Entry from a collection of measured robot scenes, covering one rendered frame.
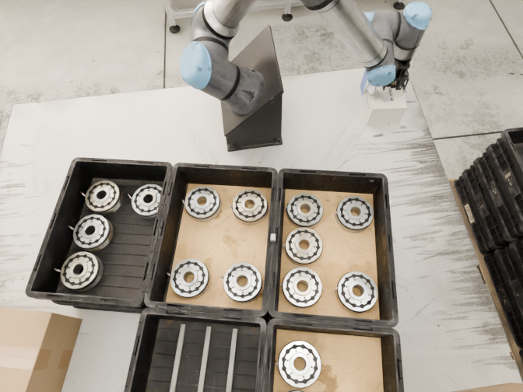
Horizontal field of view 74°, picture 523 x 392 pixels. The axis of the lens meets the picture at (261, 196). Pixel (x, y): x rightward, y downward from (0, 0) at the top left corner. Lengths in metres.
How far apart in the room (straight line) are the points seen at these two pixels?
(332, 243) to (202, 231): 0.37
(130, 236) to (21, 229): 0.46
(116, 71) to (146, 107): 1.28
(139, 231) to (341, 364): 0.65
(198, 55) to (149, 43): 1.82
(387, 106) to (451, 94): 1.30
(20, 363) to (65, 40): 2.45
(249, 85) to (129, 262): 0.62
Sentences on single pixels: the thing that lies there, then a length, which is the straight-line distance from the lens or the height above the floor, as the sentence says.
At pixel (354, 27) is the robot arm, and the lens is 0.93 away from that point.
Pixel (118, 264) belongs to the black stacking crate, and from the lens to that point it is 1.08.
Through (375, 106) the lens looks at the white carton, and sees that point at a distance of 1.33.
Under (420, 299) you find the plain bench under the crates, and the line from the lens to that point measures 1.18.
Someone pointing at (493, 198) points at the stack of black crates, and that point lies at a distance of 1.80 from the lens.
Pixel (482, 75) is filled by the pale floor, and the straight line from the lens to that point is 2.81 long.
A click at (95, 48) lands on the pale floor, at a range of 2.98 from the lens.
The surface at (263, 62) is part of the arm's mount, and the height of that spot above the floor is 0.95.
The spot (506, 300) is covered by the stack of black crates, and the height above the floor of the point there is 0.19.
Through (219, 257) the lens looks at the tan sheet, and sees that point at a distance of 1.00.
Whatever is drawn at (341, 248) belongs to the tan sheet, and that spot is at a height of 0.83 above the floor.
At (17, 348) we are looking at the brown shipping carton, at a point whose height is 0.86.
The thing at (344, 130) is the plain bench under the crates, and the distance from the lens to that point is 1.36.
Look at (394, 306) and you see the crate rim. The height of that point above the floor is 0.93.
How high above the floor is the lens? 1.79
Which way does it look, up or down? 65 degrees down
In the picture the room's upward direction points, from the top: 5 degrees counter-clockwise
